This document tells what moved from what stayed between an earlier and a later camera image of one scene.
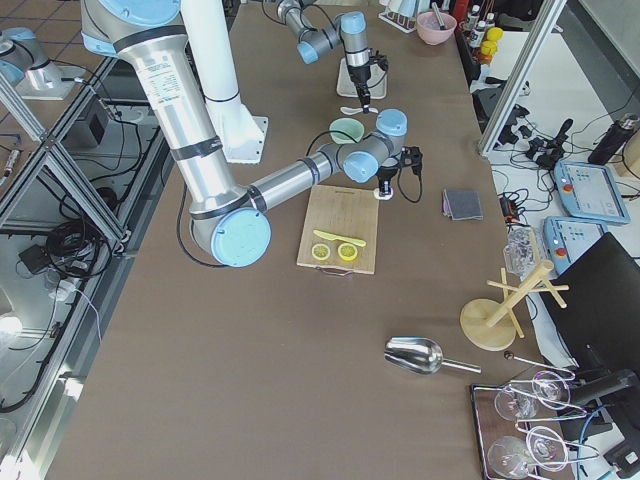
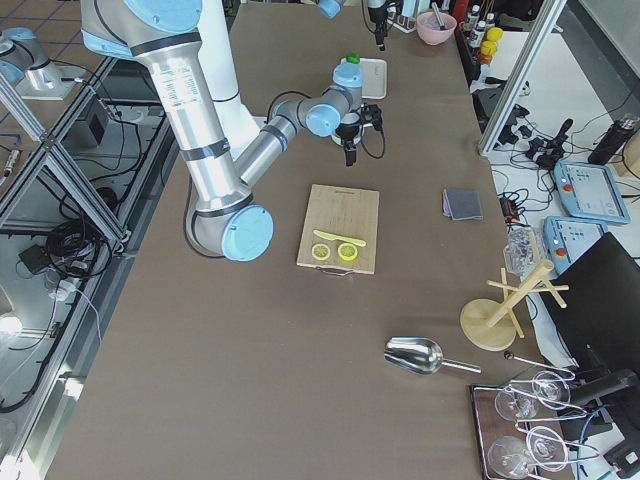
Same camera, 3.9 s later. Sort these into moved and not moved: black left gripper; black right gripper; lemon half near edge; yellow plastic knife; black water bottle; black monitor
Moved: black right gripper; black left gripper
Not moved: yellow plastic knife; lemon half near edge; black monitor; black water bottle
